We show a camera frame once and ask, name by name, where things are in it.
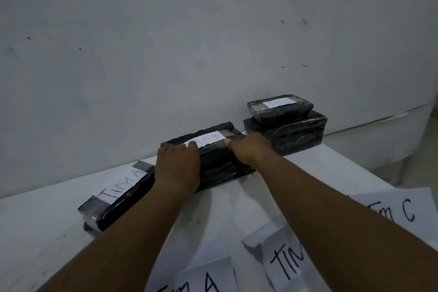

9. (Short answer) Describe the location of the person's right hand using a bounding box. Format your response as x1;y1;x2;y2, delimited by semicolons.
224;132;274;169

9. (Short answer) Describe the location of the person's left hand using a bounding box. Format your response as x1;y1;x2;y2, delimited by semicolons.
154;141;201;197

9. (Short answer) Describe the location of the white label black bottom line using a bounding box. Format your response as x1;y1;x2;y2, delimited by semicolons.
184;130;227;149

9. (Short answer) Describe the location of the large black package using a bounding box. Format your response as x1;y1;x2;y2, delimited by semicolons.
243;109;328;156

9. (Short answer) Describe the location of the rounded black package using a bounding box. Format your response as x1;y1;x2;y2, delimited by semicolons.
247;94;314;127

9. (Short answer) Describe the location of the white label thin writing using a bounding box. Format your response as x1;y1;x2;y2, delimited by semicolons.
97;167;148;205
262;97;297;110

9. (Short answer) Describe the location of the small lumpy black package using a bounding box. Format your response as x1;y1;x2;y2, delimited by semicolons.
78;161;156;233

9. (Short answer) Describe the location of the person's left forearm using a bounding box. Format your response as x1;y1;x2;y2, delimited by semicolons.
36;181;193;292

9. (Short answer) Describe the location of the person's right forearm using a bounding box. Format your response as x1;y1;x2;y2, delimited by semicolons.
256;151;438;292

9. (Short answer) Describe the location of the folded white paper sign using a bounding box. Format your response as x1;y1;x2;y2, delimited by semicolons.
156;255;239;292
348;187;438;246
241;215;331;292

